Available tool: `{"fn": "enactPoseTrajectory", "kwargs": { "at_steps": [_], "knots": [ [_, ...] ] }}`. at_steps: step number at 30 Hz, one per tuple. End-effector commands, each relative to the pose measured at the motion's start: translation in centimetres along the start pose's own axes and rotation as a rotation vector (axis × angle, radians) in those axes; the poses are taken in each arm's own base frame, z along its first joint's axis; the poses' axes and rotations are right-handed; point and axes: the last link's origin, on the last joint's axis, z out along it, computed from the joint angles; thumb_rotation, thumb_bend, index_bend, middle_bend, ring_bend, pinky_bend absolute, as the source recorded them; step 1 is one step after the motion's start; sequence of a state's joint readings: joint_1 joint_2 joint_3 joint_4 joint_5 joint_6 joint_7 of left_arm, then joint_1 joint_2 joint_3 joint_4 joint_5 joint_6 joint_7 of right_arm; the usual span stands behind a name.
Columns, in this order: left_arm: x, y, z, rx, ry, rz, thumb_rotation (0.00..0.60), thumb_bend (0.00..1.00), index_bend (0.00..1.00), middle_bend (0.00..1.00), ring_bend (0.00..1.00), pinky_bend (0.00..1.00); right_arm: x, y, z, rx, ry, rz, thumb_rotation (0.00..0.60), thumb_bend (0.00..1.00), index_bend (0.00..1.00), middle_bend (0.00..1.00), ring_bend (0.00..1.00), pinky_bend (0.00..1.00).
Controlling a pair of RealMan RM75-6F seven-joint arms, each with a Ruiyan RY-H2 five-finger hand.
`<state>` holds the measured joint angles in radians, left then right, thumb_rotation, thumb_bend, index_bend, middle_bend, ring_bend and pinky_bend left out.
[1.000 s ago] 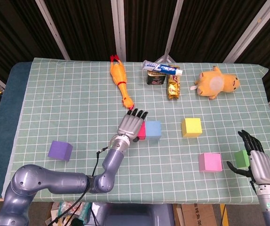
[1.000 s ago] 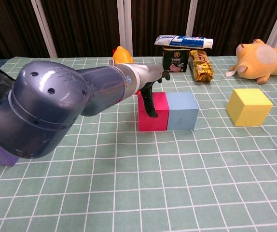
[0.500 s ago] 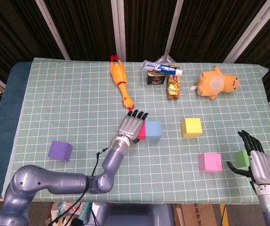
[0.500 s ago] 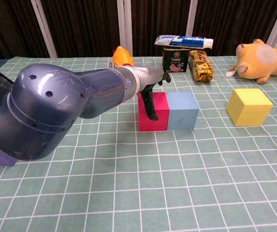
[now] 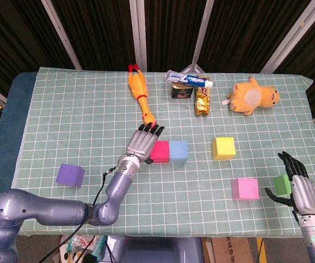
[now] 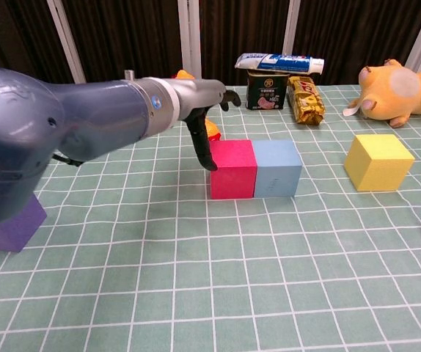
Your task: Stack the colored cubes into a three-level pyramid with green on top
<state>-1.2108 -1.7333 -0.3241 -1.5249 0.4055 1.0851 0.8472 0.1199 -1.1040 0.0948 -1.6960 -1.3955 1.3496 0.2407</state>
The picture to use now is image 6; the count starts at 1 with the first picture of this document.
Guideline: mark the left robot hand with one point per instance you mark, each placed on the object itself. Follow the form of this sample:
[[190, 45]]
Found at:
[[199, 95]]

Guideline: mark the gold snack package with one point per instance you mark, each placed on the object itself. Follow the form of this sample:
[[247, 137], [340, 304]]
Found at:
[[306, 102]]

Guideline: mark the light blue foam cube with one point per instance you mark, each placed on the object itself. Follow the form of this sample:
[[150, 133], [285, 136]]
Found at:
[[278, 179]]

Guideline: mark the yellow rubber chicken toy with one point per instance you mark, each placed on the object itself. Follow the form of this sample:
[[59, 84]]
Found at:
[[212, 128]]

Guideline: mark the red foam cube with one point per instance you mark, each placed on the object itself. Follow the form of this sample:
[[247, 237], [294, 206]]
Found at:
[[232, 181]]

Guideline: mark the green checked tablecloth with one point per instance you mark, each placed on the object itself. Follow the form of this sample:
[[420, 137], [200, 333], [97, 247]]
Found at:
[[210, 275]]

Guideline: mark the dark brown curtain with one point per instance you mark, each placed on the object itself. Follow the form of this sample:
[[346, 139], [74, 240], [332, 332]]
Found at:
[[130, 36]]

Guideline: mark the yellow foam cube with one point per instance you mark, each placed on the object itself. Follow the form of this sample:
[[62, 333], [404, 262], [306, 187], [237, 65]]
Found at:
[[375, 168]]

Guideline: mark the yellow plush animal toy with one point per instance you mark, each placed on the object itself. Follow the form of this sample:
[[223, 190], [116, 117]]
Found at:
[[386, 99]]

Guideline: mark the white blue toothpaste tube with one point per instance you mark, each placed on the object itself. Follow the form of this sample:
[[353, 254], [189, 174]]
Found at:
[[276, 63]]

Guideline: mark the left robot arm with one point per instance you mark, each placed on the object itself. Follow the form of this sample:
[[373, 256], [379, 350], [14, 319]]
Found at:
[[49, 124]]

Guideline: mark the dark luncheon meat tin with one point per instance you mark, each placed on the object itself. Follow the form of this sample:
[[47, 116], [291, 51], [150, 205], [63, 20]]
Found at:
[[265, 91]]

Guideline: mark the purple foam cube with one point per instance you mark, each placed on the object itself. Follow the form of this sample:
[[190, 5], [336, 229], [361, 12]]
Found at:
[[12, 234]]

